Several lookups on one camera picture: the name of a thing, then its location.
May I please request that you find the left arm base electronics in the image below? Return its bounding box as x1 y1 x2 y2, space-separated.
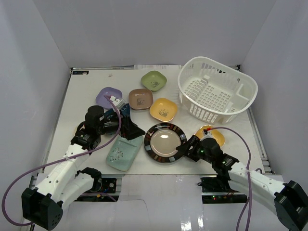
75 178 121 202

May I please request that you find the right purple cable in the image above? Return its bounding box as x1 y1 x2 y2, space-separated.
206 127 262 231

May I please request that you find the light teal rectangular plate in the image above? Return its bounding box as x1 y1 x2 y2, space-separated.
106 136 143 172

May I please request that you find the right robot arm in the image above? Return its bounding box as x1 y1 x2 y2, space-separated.
176 136 308 231

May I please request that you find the white plastic bin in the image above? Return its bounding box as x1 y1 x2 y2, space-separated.
177 56 258 124

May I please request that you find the purple square panda plate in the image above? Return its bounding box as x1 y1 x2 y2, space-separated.
95 87 123 108

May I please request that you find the brown square panda plate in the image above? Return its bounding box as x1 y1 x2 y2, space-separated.
128 89 154 110

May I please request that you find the round black rimmed plate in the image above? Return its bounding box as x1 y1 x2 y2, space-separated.
144 123 187 164

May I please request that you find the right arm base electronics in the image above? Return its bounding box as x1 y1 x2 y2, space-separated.
197 176 247 205

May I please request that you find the green square panda plate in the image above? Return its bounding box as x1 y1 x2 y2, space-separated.
141 70 167 92

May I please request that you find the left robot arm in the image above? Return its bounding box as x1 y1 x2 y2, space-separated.
21 104 145 231

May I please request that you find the orange square plate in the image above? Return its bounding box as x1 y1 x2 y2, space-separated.
194 125 225 148

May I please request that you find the purple cable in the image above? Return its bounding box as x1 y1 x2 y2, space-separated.
1 95 122 227
206 127 262 231

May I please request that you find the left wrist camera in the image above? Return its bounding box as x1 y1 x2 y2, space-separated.
110 95 127 110

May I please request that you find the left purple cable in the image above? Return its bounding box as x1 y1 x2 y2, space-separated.
1 95 122 227

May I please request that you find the yellow square panda plate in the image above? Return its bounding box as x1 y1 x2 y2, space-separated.
150 98 178 122

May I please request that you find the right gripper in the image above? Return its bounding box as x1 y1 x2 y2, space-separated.
176 135 214 165

